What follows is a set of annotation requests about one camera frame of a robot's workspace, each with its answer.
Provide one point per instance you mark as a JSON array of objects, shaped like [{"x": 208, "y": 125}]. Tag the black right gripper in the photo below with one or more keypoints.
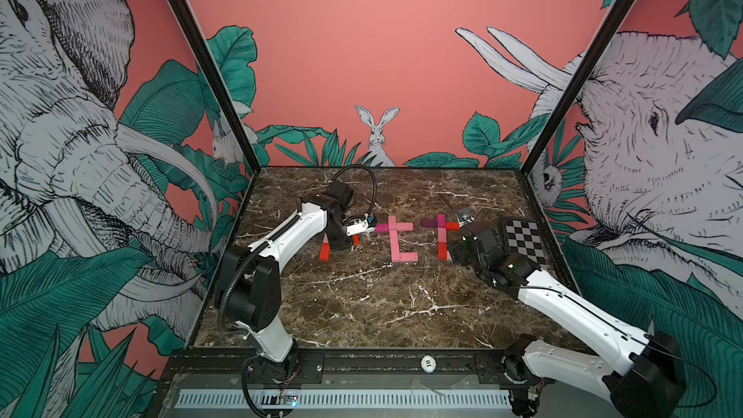
[{"x": 458, "y": 250}]

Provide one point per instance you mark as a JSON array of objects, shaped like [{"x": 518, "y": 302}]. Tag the black corner frame post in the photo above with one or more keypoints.
[
  {"x": 599, "y": 44},
  {"x": 207, "y": 64}
]

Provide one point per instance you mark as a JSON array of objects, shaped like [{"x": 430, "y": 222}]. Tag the white slotted cable duct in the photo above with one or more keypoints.
[{"x": 306, "y": 399}]

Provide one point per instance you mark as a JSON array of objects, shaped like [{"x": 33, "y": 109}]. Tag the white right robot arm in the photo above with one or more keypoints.
[{"x": 639, "y": 373}]

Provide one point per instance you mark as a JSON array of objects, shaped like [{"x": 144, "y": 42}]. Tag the checkerboard calibration plate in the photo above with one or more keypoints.
[{"x": 522, "y": 236}]

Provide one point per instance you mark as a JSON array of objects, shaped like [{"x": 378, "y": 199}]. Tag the black right corner frame post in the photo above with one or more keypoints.
[{"x": 599, "y": 44}]

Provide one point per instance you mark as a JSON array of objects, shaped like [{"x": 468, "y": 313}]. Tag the black left corner frame post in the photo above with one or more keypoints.
[{"x": 207, "y": 64}]

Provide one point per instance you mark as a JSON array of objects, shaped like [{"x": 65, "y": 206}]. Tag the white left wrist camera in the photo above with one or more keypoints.
[{"x": 356, "y": 225}]

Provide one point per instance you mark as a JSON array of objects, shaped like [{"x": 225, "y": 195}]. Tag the purple block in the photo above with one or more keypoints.
[{"x": 429, "y": 223}]

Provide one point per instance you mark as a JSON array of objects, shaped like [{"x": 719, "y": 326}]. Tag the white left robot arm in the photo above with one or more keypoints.
[{"x": 248, "y": 294}]

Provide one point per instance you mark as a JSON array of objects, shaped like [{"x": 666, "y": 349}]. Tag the black front frame rail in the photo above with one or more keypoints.
[{"x": 315, "y": 365}]

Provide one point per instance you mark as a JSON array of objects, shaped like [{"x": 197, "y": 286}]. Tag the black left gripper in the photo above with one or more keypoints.
[{"x": 338, "y": 246}]

